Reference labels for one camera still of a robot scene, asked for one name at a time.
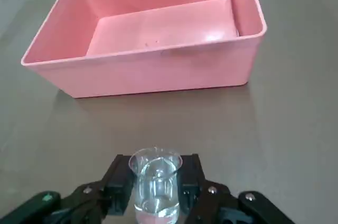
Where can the small glass beaker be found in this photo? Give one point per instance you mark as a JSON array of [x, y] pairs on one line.
[[155, 181]]

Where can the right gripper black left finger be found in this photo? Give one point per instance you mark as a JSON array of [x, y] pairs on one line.
[[116, 181]]

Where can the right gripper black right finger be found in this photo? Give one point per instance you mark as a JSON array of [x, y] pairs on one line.
[[192, 176]]

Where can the pink plastic container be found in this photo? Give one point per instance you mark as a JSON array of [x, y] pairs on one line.
[[148, 76]]

